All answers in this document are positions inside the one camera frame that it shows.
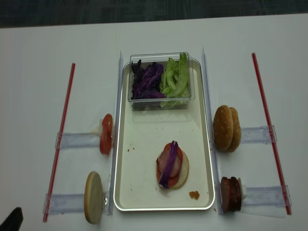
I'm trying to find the clear plastic salad container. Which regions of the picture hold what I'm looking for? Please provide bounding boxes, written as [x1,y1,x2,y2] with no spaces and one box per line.
[128,52,194,111]

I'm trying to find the white patty pusher block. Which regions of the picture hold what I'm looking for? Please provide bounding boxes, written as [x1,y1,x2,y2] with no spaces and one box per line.
[238,178,247,201]

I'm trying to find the left red rail strip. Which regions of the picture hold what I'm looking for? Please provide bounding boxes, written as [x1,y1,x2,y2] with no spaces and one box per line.
[43,63,76,223]

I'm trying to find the clear bun-half slider rail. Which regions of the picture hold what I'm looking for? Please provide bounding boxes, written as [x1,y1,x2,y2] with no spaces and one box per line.
[42,191,109,215]

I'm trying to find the clear top-bun slider rail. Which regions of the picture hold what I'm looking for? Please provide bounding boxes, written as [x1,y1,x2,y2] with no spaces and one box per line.
[240,125,277,144]

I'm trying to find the shredded purple cabbage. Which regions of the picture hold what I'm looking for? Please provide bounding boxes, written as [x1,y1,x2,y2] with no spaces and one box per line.
[131,60,165,100]

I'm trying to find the red rail strip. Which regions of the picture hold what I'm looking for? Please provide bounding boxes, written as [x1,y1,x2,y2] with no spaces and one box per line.
[251,52,292,216]
[43,63,76,223]

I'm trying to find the bottom bun on tray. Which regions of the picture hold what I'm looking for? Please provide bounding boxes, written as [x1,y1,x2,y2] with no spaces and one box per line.
[168,151,189,189]

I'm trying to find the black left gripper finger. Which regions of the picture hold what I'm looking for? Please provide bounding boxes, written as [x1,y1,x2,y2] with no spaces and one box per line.
[0,207,23,231]

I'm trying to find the purple cabbage strip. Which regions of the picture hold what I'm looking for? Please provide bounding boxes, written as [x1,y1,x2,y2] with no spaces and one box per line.
[159,141,178,189]

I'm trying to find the sesame bun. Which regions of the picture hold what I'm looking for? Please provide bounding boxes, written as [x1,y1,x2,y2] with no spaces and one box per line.
[213,105,234,151]
[227,107,242,153]

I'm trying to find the upright pale bun half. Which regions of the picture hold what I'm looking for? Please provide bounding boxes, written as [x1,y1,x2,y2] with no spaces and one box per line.
[84,171,103,224]

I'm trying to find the clear tomato slider rail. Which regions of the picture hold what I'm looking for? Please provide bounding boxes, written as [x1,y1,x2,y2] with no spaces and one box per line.
[55,132,101,149]

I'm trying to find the green lettuce leaves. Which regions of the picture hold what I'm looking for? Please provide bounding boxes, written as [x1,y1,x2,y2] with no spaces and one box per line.
[160,52,191,108]

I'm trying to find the clear patty slider rail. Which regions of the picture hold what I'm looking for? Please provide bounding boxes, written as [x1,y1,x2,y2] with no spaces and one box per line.
[242,185,292,207]

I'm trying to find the white metal tray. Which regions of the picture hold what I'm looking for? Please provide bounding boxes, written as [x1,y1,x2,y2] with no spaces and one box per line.
[114,59,215,211]

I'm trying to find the ham slice on burger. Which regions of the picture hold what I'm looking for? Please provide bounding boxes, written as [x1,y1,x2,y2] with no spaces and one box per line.
[156,144,183,179]

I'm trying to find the upright tomato slices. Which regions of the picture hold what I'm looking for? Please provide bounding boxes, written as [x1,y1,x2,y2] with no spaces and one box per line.
[100,114,113,154]

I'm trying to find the tomato slice on burger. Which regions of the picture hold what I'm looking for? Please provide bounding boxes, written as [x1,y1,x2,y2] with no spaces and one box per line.
[156,143,183,189]

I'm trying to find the right red rail strip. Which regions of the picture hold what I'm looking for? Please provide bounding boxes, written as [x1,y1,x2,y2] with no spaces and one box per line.
[251,52,292,216]

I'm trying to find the upright meat patties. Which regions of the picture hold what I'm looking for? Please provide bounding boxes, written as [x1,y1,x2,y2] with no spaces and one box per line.
[220,177,242,213]

